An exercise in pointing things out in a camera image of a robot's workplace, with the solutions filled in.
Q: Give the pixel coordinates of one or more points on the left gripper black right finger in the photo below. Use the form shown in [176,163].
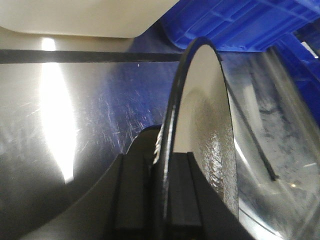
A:
[183,204]

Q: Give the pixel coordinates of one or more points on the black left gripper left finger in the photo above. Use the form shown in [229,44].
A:
[133,196]

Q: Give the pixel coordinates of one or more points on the cream plate with black rim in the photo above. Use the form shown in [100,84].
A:
[198,122]

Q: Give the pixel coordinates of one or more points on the cream plastic bin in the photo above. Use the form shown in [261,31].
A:
[91,18]

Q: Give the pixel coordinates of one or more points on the large blue crate lower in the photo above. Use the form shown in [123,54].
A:
[231,25]

